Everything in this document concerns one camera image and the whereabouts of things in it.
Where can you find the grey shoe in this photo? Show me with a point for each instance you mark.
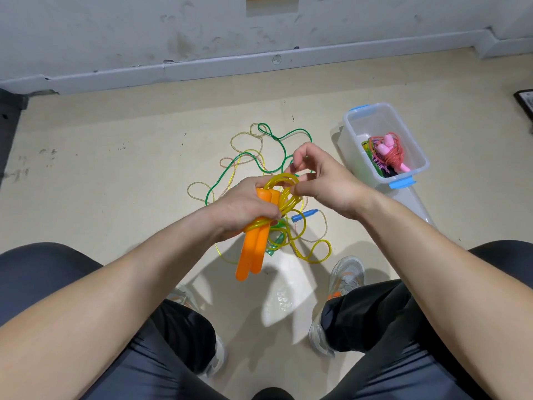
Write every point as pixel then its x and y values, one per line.
pixel 215 358
pixel 343 277

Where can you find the person's right forearm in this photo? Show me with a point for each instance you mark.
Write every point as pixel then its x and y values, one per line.
pixel 458 295

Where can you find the person's left hand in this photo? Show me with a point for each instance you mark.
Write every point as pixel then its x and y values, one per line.
pixel 240 205

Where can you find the black shorts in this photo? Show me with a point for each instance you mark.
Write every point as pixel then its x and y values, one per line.
pixel 42 270

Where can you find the clear plastic box lid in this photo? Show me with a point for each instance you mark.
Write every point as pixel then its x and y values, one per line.
pixel 415 204

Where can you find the black metal rack frame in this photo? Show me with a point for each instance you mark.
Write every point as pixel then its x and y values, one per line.
pixel 10 129

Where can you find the person's left forearm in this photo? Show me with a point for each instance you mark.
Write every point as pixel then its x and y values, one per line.
pixel 91 320

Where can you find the grey right shoe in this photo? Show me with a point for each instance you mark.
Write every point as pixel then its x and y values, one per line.
pixel 343 277

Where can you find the grey left shoe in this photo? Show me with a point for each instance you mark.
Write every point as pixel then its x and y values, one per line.
pixel 215 358

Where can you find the clear storage box blue latches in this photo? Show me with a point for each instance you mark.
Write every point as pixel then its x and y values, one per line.
pixel 391 120

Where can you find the person's right hand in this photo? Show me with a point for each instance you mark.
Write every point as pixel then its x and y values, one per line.
pixel 329 183

